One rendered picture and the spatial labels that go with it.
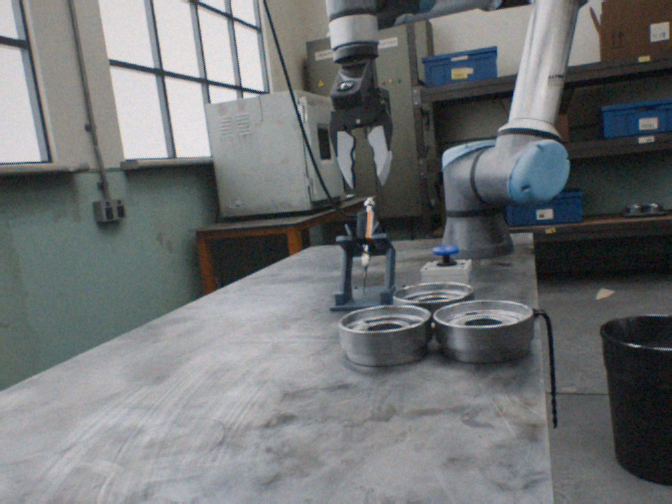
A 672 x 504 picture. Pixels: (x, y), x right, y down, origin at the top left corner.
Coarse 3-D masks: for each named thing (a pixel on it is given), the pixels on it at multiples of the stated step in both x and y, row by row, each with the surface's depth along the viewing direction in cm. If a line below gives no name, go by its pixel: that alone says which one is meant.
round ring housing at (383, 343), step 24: (360, 312) 67; (384, 312) 68; (408, 312) 66; (360, 336) 59; (384, 336) 58; (408, 336) 58; (432, 336) 62; (360, 360) 60; (384, 360) 59; (408, 360) 59
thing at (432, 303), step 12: (408, 288) 76; (420, 288) 77; (432, 288) 77; (444, 288) 77; (456, 288) 76; (468, 288) 73; (396, 300) 71; (420, 300) 74; (432, 300) 75; (444, 300) 67; (456, 300) 68; (468, 300) 69; (432, 312) 67
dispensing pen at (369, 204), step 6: (366, 204) 90; (372, 204) 90; (366, 210) 90; (372, 210) 90; (360, 216) 88; (366, 216) 88; (360, 222) 88; (366, 222) 87; (360, 228) 87; (360, 234) 87; (360, 240) 87; (366, 240) 87; (360, 246) 89; (366, 246) 87; (366, 252) 87; (366, 258) 86; (366, 264) 86
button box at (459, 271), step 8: (432, 264) 88; (440, 264) 86; (448, 264) 85; (456, 264) 86; (464, 264) 86; (424, 272) 85; (432, 272) 84; (440, 272) 84; (448, 272) 84; (456, 272) 83; (464, 272) 83; (424, 280) 85; (432, 280) 85; (440, 280) 84; (448, 280) 84; (456, 280) 83; (464, 280) 83; (472, 280) 89
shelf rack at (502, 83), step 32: (416, 64) 392; (608, 64) 354; (640, 64) 348; (416, 96) 394; (448, 96) 388; (480, 96) 426; (512, 96) 421; (416, 128) 398; (576, 224) 381; (608, 224) 371; (640, 224) 364
